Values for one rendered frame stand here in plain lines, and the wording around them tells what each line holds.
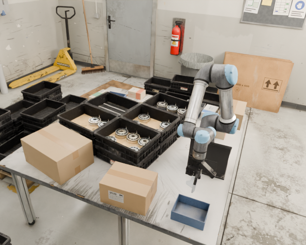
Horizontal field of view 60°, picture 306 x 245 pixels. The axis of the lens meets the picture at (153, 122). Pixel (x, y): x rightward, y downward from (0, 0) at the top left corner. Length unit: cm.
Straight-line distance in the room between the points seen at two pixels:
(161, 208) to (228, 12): 360
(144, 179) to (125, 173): 13
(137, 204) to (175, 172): 46
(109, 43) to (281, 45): 312
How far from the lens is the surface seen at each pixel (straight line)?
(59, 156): 181
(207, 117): 193
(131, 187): 159
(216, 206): 178
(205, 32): 478
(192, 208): 173
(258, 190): 306
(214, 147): 182
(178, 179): 190
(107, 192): 166
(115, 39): 544
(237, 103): 270
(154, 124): 221
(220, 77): 163
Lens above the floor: 199
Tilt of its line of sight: 31 degrees down
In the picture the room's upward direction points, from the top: 3 degrees clockwise
